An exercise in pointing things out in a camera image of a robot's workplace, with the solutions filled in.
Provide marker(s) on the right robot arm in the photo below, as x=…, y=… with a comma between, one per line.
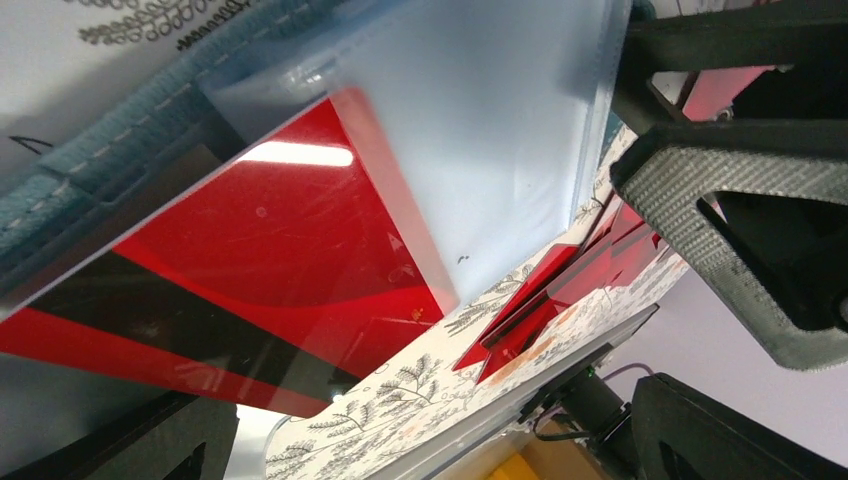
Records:
x=670, y=430

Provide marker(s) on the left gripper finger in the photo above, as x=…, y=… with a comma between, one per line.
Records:
x=132, y=440

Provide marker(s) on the pile of red cards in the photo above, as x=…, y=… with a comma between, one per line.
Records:
x=620, y=245

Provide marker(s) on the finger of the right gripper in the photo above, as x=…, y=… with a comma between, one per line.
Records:
x=781, y=33
x=759, y=211

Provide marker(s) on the floral table mat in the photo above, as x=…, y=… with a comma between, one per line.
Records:
x=377, y=428

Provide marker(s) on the red card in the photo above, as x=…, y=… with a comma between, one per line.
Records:
x=283, y=280

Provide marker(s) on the teal card holder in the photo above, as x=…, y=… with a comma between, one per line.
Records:
x=111, y=111

